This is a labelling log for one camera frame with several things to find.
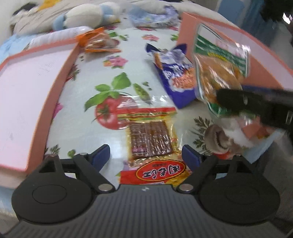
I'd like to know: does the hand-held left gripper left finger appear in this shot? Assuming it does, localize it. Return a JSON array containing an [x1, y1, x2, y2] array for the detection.
[[27, 144, 115, 193]]

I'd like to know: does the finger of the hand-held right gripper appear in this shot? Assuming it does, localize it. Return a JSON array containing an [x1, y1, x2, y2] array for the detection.
[[216, 88, 264, 116], [242, 85, 283, 90]]

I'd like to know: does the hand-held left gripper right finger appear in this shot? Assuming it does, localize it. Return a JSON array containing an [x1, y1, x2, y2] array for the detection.
[[178, 144, 259, 193]]

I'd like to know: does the pink cardboard box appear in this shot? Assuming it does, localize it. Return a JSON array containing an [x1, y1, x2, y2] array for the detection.
[[177, 12, 293, 141]]

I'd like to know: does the green white snack packet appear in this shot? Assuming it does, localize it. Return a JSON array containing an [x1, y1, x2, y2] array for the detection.
[[192, 22, 252, 120]]

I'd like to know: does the red yellow brown-square snack packet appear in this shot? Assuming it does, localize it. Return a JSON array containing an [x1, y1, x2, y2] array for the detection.
[[117, 107, 191, 187]]

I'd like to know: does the purple blue snack packet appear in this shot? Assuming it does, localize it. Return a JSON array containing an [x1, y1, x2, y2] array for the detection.
[[145, 43, 198, 109]]

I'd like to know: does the pink cardboard box lid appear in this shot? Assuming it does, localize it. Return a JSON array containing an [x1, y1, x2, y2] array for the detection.
[[0, 38, 80, 172]]

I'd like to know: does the orange snack packet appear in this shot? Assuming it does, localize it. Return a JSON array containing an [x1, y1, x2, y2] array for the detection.
[[76, 27, 122, 53]]

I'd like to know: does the light blue plastic bag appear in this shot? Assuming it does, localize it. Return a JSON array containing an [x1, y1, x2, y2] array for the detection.
[[128, 5, 182, 26]]

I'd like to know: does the white cylindrical bottle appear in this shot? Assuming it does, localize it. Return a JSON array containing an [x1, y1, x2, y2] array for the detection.
[[28, 25, 92, 47]]

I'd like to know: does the white blue plush toy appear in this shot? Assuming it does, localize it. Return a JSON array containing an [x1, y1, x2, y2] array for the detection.
[[52, 2, 122, 31]]

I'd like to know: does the grey blanket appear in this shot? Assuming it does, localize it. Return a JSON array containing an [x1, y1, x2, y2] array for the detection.
[[10, 0, 78, 36]]

